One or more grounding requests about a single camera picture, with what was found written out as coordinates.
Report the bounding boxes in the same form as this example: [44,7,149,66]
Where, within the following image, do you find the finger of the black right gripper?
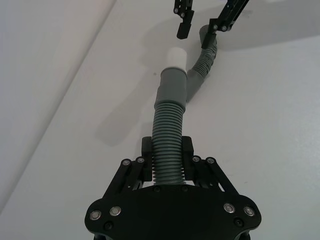
[201,0,251,50]
[173,0,196,40]

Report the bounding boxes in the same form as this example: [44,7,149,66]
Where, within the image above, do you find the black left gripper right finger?
[180,135,240,198]

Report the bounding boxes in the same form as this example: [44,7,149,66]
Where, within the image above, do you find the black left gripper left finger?
[102,136,154,200]

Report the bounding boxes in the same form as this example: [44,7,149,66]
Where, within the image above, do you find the white plastic pipe fitting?
[165,46,188,74]

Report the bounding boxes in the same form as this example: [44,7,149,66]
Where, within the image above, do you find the grey corrugated hose with cuff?
[186,24,219,101]
[150,66,189,187]

